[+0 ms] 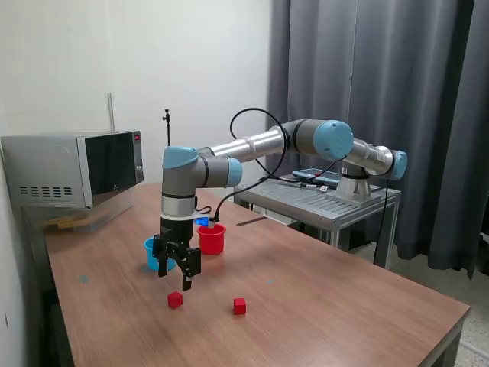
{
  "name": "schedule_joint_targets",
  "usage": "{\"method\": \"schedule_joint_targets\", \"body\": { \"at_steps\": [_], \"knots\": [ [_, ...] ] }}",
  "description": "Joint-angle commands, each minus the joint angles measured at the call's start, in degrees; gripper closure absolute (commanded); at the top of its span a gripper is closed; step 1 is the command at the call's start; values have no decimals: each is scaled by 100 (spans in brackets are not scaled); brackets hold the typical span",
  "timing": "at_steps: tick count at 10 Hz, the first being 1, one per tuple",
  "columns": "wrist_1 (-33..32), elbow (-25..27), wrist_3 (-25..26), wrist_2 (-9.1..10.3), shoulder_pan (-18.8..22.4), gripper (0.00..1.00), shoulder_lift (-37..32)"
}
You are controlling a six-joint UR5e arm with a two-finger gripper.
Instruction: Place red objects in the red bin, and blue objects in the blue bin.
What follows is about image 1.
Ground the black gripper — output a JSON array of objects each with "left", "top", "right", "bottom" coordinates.
[{"left": 152, "top": 216, "right": 202, "bottom": 292}]

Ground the blue plastic bin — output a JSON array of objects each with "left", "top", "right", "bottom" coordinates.
[{"left": 143, "top": 235, "right": 179, "bottom": 273}]

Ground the red plastic bin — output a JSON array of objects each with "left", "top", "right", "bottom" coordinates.
[{"left": 196, "top": 223, "right": 227, "bottom": 256}]

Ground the aluminium profile robot stand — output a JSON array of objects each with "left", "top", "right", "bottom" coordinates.
[{"left": 233, "top": 174, "right": 402, "bottom": 271}]

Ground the blue teach pendant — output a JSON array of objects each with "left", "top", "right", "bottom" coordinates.
[{"left": 292, "top": 167, "right": 341, "bottom": 184}]

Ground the silver microwave oven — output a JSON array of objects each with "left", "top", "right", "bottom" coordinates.
[{"left": 0, "top": 129, "right": 145, "bottom": 210}]

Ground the dark grey curtain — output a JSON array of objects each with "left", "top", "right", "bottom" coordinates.
[{"left": 266, "top": 0, "right": 489, "bottom": 280}]

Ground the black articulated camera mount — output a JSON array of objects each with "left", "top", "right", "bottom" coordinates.
[{"left": 162, "top": 109, "right": 172, "bottom": 147}]

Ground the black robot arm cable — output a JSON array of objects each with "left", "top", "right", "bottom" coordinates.
[{"left": 213, "top": 108, "right": 345, "bottom": 223}]

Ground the black pendant cable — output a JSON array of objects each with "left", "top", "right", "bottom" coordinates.
[{"left": 258, "top": 174, "right": 330, "bottom": 191}]

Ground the black power cable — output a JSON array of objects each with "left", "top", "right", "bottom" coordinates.
[{"left": 372, "top": 178, "right": 389, "bottom": 265}]

